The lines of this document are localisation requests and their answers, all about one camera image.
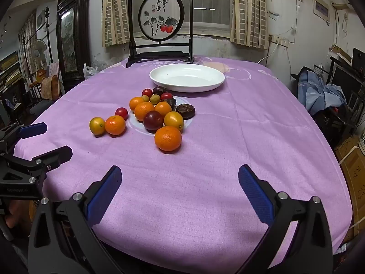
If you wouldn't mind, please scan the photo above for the cardboard box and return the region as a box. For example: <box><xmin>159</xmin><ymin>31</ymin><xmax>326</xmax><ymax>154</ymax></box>
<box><xmin>334</xmin><ymin>135</ymin><xmax>365</xmax><ymax>226</ymax></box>

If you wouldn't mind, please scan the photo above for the bookshelf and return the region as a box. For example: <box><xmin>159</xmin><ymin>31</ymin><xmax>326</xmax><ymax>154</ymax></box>
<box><xmin>0</xmin><ymin>50</ymin><xmax>23</xmax><ymax>95</ymax></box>

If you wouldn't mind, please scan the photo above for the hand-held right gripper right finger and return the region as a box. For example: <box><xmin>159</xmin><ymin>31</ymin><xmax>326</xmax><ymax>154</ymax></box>
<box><xmin>238</xmin><ymin>164</ymin><xmax>334</xmax><ymax>274</ymax></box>

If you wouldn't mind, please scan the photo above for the wicker chair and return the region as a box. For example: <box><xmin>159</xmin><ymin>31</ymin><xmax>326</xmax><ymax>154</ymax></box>
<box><xmin>40</xmin><ymin>75</ymin><xmax>62</xmax><ymax>100</ymax></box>

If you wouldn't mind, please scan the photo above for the black framed painted table screen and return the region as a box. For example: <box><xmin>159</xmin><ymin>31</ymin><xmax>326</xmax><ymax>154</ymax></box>
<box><xmin>126</xmin><ymin>0</ymin><xmax>195</xmax><ymax>68</ymax></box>

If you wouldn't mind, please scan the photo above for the black monitor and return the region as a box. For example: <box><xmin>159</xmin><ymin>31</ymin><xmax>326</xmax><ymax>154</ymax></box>
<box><xmin>331</xmin><ymin>63</ymin><xmax>364</xmax><ymax>103</ymax></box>

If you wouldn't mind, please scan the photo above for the white standing fan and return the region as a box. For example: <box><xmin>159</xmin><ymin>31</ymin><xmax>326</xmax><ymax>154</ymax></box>
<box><xmin>31</xmin><ymin>39</ymin><xmax>47</xmax><ymax>72</ymax></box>

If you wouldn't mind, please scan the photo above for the white plastic bag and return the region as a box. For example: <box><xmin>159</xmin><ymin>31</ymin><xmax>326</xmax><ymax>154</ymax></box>
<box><xmin>83</xmin><ymin>63</ymin><xmax>99</xmax><ymax>80</ymax></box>

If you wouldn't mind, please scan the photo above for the black speaker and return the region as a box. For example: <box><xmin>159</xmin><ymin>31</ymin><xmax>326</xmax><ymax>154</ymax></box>
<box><xmin>351</xmin><ymin>47</ymin><xmax>365</xmax><ymax>72</ymax></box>

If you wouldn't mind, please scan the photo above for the white wall box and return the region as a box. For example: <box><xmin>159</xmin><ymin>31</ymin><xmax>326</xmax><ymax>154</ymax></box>
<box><xmin>313</xmin><ymin>0</ymin><xmax>331</xmax><ymax>23</ymax></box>

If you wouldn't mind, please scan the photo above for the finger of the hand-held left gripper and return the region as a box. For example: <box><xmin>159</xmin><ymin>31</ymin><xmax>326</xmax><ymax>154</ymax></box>
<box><xmin>0</xmin><ymin>122</ymin><xmax>47</xmax><ymax>153</ymax></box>
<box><xmin>0</xmin><ymin>145</ymin><xmax>73</xmax><ymax>189</ymax></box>

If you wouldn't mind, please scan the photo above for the blue cloth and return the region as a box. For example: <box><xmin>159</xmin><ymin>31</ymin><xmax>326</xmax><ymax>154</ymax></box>
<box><xmin>297</xmin><ymin>68</ymin><xmax>347</xmax><ymax>116</ymax></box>

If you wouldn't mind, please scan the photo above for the black coat stand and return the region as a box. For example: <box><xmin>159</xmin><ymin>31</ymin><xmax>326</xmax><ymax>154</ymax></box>
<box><xmin>43</xmin><ymin>6</ymin><xmax>55</xmax><ymax>63</ymax></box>

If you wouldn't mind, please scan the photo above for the white cable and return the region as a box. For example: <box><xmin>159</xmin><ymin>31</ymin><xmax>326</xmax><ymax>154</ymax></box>
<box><xmin>257</xmin><ymin>41</ymin><xmax>278</xmax><ymax>65</ymax></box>

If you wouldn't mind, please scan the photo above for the dark red plum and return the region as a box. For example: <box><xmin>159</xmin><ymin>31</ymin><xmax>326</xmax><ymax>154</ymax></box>
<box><xmin>143</xmin><ymin>110</ymin><xmax>164</xmax><ymax>133</ymax></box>

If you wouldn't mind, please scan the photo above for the purple tablecloth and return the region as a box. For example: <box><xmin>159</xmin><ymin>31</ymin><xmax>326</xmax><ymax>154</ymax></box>
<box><xmin>14</xmin><ymin>57</ymin><xmax>352</xmax><ymax>274</ymax></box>

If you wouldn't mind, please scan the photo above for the window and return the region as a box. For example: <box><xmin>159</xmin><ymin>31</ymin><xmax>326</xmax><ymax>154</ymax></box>
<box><xmin>123</xmin><ymin>0</ymin><xmax>235</xmax><ymax>39</ymax></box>

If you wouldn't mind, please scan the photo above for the small orange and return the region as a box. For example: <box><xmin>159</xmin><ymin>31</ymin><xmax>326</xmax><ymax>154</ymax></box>
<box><xmin>154</xmin><ymin>102</ymin><xmax>173</xmax><ymax>117</ymax></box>
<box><xmin>104</xmin><ymin>115</ymin><xmax>126</xmax><ymax>136</ymax></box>
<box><xmin>129</xmin><ymin>97</ymin><xmax>144</xmax><ymax>112</ymax></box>
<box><xmin>134</xmin><ymin>102</ymin><xmax>155</xmax><ymax>122</ymax></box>

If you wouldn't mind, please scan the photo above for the large orange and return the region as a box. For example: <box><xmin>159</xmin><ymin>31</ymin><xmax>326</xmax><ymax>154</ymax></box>
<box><xmin>154</xmin><ymin>126</ymin><xmax>182</xmax><ymax>152</ymax></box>

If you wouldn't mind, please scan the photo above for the white plate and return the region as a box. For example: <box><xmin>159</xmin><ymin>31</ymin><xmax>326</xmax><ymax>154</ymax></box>
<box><xmin>149</xmin><ymin>64</ymin><xmax>226</xmax><ymax>93</ymax></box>

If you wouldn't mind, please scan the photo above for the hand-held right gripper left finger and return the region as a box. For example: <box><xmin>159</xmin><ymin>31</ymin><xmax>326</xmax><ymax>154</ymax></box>
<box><xmin>28</xmin><ymin>165</ymin><xmax>123</xmax><ymax>274</ymax></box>

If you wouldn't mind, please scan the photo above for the white wall socket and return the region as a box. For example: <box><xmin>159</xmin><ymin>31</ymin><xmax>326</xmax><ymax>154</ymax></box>
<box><xmin>268</xmin><ymin>34</ymin><xmax>289</xmax><ymax>46</ymax></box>

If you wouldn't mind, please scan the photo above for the dark wooden cabinet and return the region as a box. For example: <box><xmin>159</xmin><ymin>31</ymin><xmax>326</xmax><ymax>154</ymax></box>
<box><xmin>56</xmin><ymin>0</ymin><xmax>92</xmax><ymax>92</ymax></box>

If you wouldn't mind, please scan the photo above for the checked curtain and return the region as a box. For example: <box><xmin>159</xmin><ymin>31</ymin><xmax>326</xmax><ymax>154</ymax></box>
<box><xmin>229</xmin><ymin>0</ymin><xmax>270</xmax><ymax>49</ymax></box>
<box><xmin>18</xmin><ymin>11</ymin><xmax>39</xmax><ymax>77</ymax></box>
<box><xmin>102</xmin><ymin>0</ymin><xmax>140</xmax><ymax>47</ymax></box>

